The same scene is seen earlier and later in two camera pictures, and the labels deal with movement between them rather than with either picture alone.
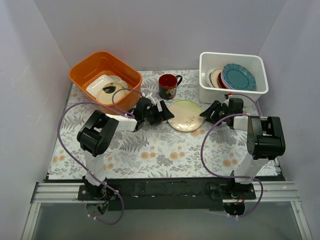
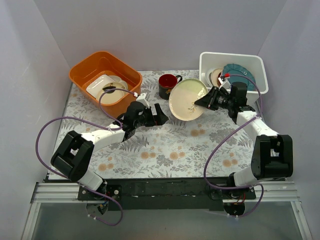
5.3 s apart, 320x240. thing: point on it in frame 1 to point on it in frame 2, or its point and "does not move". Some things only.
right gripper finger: [208, 114] to [205, 101]
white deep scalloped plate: [208, 77] does not move
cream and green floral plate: [186, 114] to [182, 97]
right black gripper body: [218, 111] to [211, 98]
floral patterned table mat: [166, 133] does not move
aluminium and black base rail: [194, 193] does not move
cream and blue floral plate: [214, 75] does not move
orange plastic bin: [84, 74] does not move
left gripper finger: [163, 106] to [158, 109]
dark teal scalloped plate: [237, 77] does not move
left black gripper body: [158, 113] does not move
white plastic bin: [256, 63] does not move
